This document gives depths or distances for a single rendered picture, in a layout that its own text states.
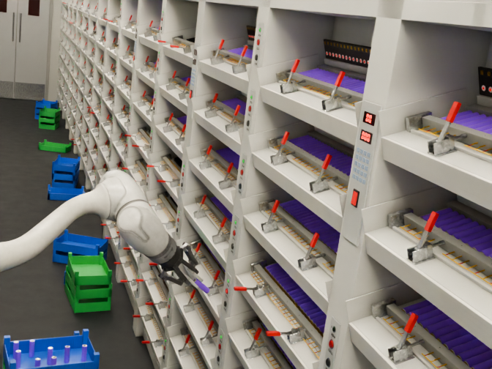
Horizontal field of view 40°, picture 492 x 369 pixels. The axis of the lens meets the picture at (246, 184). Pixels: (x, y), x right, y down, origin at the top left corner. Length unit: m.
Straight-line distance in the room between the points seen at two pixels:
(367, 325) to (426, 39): 0.56
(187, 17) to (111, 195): 1.55
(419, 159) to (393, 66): 0.20
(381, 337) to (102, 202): 0.91
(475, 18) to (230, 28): 1.62
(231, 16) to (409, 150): 1.52
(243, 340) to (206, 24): 1.17
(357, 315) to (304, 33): 0.88
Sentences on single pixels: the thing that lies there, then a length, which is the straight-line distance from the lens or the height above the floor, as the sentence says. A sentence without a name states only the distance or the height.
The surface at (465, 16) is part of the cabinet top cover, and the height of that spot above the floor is 1.73.
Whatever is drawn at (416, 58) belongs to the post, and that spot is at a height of 1.65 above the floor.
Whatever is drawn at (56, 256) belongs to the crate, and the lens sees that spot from 4.58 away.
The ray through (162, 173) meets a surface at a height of 0.94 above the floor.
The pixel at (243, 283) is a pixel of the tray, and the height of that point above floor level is 0.93.
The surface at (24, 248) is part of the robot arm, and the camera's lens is 1.76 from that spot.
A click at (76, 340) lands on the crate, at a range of 2.70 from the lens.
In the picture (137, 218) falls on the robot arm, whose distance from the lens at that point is 1.81.
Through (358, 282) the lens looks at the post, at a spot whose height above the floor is 1.21.
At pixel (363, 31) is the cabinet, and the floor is 1.69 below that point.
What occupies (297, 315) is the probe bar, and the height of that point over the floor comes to 0.97.
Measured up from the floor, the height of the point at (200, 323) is 0.56.
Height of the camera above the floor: 1.70
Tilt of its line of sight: 14 degrees down
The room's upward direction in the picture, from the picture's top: 7 degrees clockwise
